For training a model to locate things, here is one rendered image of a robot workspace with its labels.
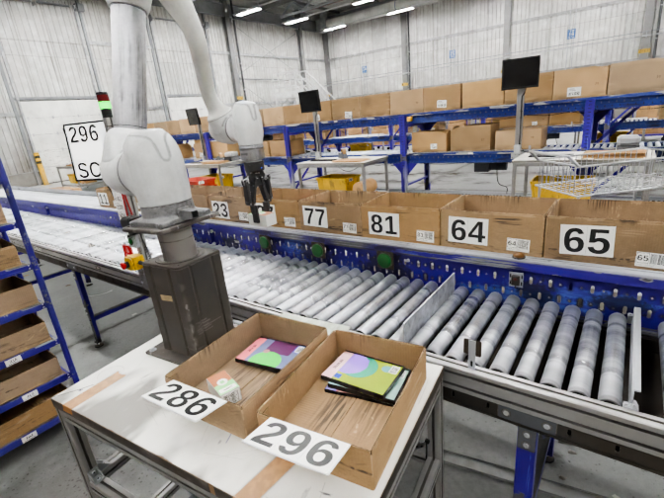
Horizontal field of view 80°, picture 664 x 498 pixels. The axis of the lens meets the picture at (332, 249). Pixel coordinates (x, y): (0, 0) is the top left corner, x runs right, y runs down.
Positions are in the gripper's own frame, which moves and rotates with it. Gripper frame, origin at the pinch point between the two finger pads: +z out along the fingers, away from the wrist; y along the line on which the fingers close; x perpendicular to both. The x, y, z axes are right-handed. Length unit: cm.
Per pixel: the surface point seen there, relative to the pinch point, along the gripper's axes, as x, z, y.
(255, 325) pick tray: 18.7, 31.1, 27.8
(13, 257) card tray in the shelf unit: -107, 14, 55
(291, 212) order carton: -30, 15, -50
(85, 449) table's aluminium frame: -13, 58, 77
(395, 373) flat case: 71, 32, 27
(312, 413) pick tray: 58, 36, 47
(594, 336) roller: 112, 37, -23
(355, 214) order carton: 11, 13, -50
